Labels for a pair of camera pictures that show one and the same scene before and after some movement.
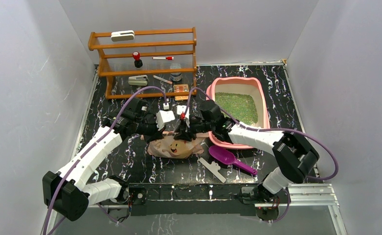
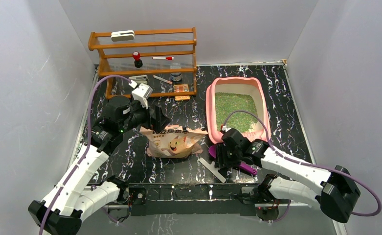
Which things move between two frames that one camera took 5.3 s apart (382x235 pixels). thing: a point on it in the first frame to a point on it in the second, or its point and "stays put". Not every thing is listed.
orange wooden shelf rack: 146,63 stays put
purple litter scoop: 228,158 stays put
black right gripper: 183,133 to 221,148
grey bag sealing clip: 213,168 stays put
